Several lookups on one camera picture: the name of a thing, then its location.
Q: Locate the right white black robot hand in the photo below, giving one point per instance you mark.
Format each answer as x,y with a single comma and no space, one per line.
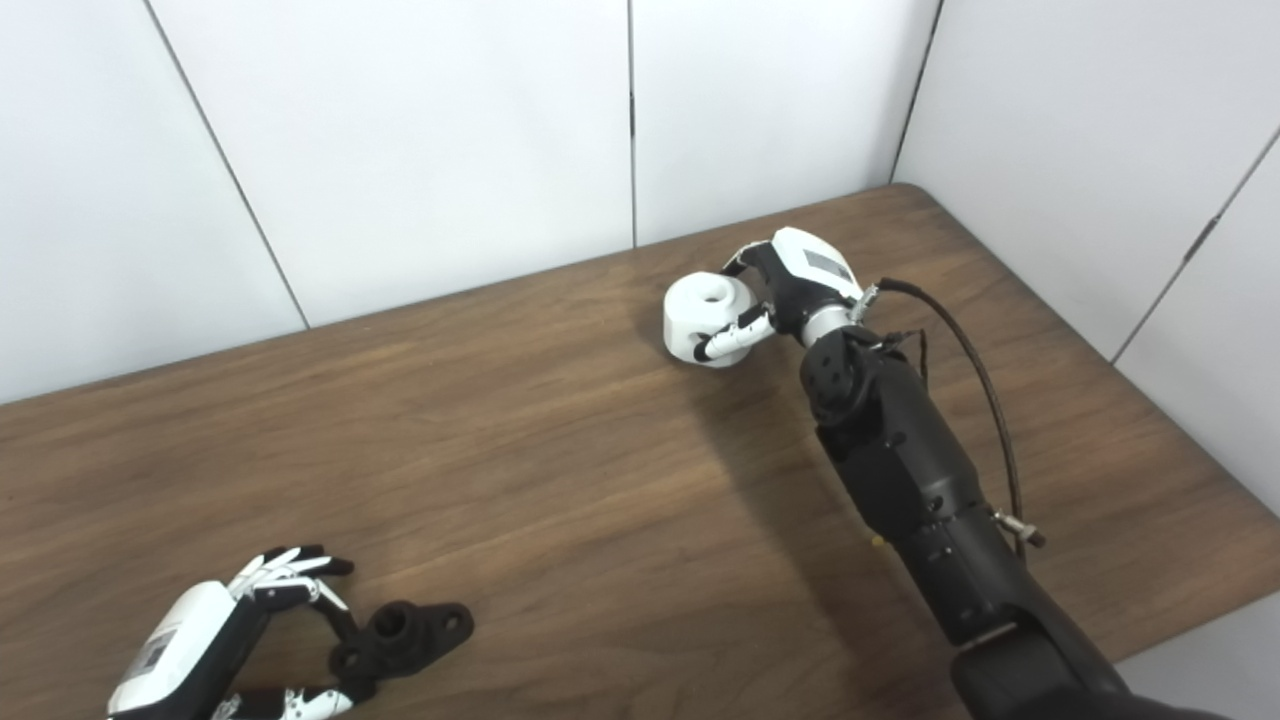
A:
800,275

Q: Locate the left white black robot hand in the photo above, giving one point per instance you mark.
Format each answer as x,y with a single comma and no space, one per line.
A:
190,650

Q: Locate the round white piece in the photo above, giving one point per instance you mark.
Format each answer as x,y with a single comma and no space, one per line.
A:
705,315

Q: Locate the black flanged holder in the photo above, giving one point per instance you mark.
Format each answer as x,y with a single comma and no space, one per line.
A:
400,640

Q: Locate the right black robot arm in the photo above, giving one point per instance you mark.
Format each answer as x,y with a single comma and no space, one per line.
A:
920,480

